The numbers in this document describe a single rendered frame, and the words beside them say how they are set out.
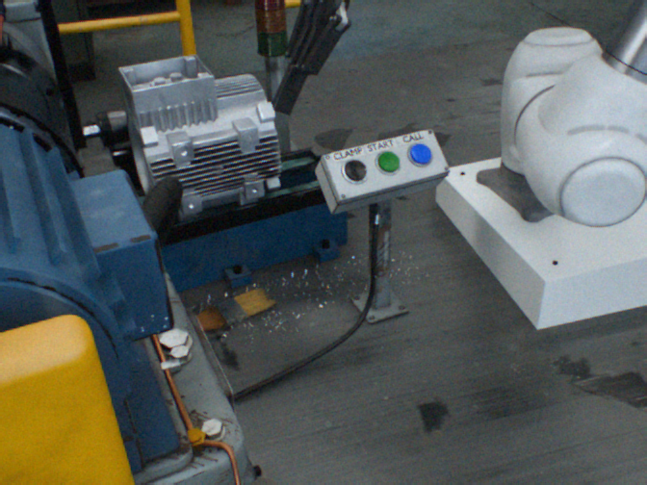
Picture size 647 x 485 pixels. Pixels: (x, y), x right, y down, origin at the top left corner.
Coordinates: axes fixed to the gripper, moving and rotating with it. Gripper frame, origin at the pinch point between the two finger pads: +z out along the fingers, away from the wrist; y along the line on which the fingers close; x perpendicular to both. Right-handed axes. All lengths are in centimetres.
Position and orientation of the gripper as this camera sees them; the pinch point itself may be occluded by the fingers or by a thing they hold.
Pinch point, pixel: (289, 89)
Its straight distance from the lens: 113.8
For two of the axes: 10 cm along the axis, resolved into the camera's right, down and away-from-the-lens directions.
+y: 4.1, 5.1, -7.6
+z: -4.3, 8.4, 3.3
